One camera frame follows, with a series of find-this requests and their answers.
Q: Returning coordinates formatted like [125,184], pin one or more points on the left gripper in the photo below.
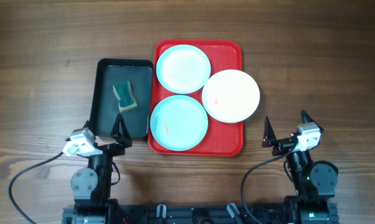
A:
[122,137]

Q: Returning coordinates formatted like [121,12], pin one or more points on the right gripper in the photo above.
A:
[282,147]

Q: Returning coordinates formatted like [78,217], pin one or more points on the green yellow sponge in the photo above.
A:
[123,92]

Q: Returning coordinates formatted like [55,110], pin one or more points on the white plate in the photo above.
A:
[231,96]

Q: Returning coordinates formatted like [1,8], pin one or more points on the mint green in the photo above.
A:
[179,123]

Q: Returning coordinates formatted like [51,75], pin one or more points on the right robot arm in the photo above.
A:
[314,182]

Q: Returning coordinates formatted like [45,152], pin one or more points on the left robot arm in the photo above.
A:
[92,185]

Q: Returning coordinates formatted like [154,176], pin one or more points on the black water tray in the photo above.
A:
[113,71]

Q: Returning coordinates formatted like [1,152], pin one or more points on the red plastic tray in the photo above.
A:
[222,139]

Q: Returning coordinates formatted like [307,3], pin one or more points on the light blue far plate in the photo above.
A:
[183,69]

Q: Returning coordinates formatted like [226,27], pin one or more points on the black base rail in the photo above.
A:
[231,213]

